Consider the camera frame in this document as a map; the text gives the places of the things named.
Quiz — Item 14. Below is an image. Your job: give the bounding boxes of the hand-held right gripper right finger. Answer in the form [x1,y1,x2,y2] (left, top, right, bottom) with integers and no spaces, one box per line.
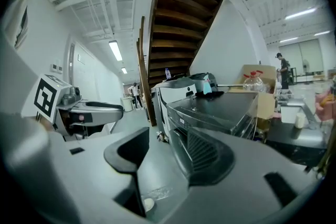
[167,127,236,187]

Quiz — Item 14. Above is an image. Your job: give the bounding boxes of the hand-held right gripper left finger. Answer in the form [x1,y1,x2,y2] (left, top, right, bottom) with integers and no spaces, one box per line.
[103,126,150,219]

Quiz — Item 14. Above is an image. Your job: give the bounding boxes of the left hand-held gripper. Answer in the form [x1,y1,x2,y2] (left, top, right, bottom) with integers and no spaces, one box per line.
[20,73,124,143]

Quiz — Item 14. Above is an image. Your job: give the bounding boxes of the person's left forearm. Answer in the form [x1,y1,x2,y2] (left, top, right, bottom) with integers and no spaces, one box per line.
[34,115,55,133]

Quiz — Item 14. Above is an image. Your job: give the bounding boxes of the white waste bin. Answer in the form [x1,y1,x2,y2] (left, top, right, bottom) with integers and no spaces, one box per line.
[120,97,134,113]

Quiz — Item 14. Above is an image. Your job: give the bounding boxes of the white door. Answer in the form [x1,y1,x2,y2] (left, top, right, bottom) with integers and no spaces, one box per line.
[68,41,98,104]

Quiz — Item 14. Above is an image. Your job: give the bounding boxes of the pair of shoes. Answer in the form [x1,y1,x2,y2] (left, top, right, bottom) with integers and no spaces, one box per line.
[156,130,169,143]

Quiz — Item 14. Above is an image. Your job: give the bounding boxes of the small white round object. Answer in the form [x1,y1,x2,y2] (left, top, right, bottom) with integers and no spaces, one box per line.
[143,197,156,212]

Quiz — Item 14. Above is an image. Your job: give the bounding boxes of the wooden stair handrail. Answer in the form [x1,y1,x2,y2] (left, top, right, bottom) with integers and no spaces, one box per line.
[135,15,158,127]

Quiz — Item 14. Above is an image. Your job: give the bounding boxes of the black cloth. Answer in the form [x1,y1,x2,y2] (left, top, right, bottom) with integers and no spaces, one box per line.
[195,90,225,100]

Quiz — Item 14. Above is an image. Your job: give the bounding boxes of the white appliance with grey lid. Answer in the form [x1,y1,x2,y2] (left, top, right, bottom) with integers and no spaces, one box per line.
[151,77,198,137]

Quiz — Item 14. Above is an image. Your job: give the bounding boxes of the grey printer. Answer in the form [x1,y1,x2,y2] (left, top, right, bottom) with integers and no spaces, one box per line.
[188,72,219,94]

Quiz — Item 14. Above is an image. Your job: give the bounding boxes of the brown cardboard box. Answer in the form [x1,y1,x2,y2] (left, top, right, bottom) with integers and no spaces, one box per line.
[228,63,278,131]

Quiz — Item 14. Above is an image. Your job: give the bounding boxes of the clear jug with red cap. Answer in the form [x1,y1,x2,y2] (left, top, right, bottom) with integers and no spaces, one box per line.
[242,70,266,93]

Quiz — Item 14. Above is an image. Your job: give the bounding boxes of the black marble counter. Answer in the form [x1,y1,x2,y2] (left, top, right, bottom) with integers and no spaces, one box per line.
[264,101,329,170]

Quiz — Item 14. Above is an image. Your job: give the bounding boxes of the white cup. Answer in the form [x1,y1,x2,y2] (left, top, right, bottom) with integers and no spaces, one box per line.
[293,112,307,129]

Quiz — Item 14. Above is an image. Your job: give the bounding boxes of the person's white shirt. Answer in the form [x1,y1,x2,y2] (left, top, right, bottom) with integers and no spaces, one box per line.
[0,0,43,116]

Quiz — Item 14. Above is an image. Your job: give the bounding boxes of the dark wooden staircase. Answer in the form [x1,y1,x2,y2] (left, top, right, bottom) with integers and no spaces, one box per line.
[146,0,226,87]

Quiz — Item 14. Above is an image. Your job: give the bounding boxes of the pink plastic object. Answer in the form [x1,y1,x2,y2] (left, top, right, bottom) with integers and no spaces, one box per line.
[314,86,336,122]

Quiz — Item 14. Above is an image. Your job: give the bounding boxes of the white standing fan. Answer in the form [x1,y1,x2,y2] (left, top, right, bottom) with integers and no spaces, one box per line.
[301,59,311,85]

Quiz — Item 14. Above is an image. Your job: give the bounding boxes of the white window blinds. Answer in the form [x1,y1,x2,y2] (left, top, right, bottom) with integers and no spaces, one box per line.
[277,38,326,74]

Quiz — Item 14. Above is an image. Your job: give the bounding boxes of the long metal door handle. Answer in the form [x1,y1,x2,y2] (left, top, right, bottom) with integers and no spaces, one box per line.
[68,44,76,87]

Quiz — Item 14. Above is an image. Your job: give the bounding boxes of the white wall switch panel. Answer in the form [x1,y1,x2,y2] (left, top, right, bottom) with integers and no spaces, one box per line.
[50,62,64,73]

